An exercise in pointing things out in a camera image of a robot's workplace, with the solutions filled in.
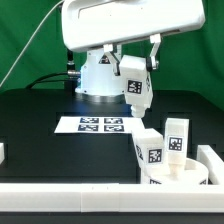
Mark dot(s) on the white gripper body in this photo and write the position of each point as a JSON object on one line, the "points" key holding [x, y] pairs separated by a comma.
{"points": [[89, 24]]}

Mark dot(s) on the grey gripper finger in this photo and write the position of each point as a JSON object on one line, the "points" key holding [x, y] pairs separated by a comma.
{"points": [[151, 61], [110, 51]]}

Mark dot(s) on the white round stool seat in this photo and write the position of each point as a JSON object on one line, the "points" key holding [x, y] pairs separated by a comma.
{"points": [[194, 173]]}

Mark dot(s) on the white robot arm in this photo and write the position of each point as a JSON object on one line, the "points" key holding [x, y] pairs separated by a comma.
{"points": [[97, 77]]}

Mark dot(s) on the white paper marker sheet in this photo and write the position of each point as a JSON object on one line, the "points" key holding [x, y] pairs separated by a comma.
{"points": [[86, 124]]}

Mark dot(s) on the white left block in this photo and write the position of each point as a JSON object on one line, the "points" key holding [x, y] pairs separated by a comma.
{"points": [[2, 153]]}

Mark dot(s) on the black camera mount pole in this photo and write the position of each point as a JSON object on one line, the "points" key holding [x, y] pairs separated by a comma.
{"points": [[72, 73]]}

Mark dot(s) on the white right rail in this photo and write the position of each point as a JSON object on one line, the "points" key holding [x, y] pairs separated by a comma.
{"points": [[208, 157]]}

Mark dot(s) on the white rail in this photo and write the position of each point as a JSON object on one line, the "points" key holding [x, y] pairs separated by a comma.
{"points": [[208, 157], [16, 197]]}

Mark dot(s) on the white front rail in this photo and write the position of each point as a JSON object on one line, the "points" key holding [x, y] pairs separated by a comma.
{"points": [[16, 197]]}

